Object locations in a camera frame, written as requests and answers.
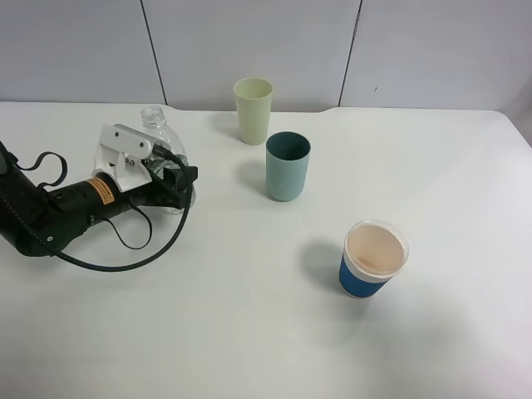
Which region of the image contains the blue sleeved paper cup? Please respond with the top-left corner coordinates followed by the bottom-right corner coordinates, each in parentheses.
top-left (338, 219), bottom-right (409, 298)

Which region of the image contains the thin black left cable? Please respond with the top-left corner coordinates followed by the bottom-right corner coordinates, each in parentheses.
top-left (106, 195), bottom-right (154, 251)

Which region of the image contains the teal blue plastic cup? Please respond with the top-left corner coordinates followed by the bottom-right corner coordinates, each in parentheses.
top-left (266, 131), bottom-right (311, 202)

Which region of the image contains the pale yellow plastic cup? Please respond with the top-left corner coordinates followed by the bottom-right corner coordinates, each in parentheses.
top-left (233, 77), bottom-right (273, 145)

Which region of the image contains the black braided camera cable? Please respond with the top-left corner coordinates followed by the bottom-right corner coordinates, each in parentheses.
top-left (7, 143), bottom-right (195, 273)

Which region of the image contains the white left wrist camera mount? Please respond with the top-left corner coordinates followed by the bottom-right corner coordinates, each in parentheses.
top-left (92, 124), bottom-right (155, 193)

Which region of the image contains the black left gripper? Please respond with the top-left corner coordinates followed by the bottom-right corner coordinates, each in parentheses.
top-left (86, 166), bottom-right (198, 217)

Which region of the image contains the clear green-label water bottle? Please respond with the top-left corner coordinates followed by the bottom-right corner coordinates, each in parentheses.
top-left (140, 106), bottom-right (189, 189)

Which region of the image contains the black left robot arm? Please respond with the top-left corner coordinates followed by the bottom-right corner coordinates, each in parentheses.
top-left (1, 146), bottom-right (198, 257)

